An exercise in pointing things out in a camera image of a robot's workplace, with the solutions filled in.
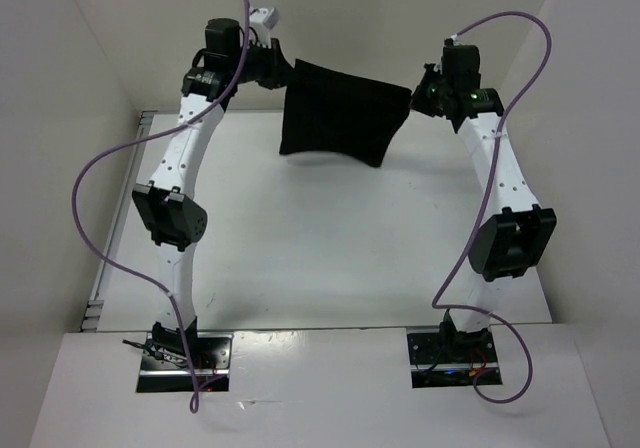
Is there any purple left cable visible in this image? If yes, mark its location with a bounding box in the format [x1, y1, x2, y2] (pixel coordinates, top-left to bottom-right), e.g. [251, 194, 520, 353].
[72, 0, 251, 414]

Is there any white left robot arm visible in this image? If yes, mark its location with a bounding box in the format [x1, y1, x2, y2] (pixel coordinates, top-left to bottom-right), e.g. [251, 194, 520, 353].
[132, 8, 292, 368]

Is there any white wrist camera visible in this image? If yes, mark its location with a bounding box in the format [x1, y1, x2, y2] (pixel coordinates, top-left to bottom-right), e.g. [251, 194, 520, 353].
[249, 7, 280, 47]
[444, 34, 462, 47]

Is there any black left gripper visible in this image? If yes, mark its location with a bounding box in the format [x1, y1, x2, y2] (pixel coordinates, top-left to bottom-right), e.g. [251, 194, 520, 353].
[230, 37, 301, 91]

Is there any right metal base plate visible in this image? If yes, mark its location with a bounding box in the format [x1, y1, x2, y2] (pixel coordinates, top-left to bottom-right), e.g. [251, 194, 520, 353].
[406, 328, 502, 389]

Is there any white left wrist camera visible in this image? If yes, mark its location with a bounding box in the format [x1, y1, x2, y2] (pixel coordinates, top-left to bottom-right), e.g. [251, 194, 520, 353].
[249, 7, 280, 47]

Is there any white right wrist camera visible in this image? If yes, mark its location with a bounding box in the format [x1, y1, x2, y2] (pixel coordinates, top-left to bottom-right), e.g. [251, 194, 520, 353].
[444, 34, 462, 47]

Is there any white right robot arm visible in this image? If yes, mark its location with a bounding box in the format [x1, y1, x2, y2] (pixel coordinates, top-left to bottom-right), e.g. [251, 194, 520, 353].
[412, 39, 557, 361]

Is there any black skirt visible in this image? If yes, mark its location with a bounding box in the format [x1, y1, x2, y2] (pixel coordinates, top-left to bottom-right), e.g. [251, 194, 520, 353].
[279, 59, 412, 168]

